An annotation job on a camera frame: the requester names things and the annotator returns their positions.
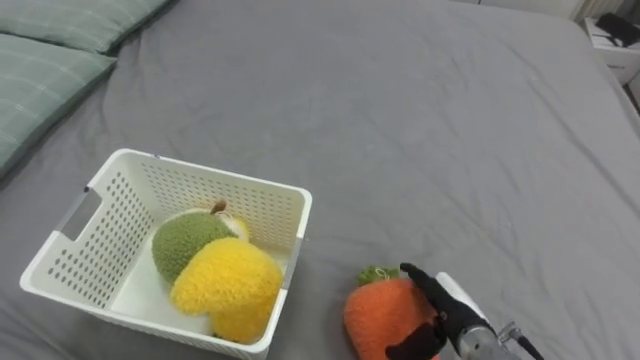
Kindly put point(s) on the green pillow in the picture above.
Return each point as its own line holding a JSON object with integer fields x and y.
{"x": 35, "y": 90}
{"x": 80, "y": 20}

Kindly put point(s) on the green pear soft toy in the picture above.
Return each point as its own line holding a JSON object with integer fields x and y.
{"x": 182, "y": 242}

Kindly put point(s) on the orange carrot soft toy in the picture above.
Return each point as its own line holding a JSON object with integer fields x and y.
{"x": 382, "y": 315}

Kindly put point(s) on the grey bed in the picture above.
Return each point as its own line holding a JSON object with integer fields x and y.
{"x": 400, "y": 125}

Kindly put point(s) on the white bedside cabinet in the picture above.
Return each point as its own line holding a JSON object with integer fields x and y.
{"x": 617, "y": 50}

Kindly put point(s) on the yellow fruit soft toy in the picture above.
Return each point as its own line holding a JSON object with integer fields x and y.
{"x": 230, "y": 287}

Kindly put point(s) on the black object on cabinet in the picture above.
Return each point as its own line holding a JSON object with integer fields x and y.
{"x": 617, "y": 27}

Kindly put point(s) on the white perforated plastic basket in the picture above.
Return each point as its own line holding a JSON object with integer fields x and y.
{"x": 130, "y": 295}

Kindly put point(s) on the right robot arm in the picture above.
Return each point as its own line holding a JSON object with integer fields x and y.
{"x": 482, "y": 345}

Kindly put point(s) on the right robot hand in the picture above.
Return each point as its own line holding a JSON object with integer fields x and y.
{"x": 442, "y": 310}

